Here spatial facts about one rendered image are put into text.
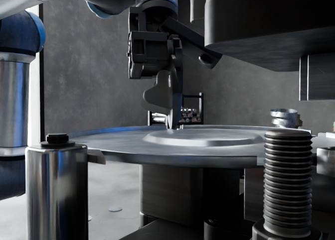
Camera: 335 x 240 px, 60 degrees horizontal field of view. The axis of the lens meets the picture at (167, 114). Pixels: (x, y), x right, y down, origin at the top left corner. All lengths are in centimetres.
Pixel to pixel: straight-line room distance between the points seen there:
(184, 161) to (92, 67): 590
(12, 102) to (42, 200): 73
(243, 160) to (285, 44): 9
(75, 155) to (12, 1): 51
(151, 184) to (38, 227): 15
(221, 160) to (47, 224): 10
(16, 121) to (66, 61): 483
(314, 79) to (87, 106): 574
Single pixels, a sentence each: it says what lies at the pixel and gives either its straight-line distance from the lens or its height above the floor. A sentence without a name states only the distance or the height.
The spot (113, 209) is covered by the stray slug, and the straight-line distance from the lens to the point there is 51.
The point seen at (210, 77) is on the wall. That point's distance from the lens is 779.
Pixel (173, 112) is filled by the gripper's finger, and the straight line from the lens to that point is 44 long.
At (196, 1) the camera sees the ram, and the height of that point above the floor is 91.
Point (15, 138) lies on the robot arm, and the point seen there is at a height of 73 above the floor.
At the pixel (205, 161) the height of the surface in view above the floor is 78.
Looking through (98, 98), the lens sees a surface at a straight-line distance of 610.
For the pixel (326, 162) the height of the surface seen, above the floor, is 78.
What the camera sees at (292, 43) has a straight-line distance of 22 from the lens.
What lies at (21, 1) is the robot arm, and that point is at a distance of 64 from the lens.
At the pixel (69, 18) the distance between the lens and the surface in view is 591.
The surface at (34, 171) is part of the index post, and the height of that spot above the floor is 78.
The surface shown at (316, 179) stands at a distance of 21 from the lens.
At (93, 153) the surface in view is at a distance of 19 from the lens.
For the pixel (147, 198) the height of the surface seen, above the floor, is 72.
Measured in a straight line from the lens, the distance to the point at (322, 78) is 26.
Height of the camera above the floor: 82
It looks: 2 degrees down
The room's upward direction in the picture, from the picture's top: straight up
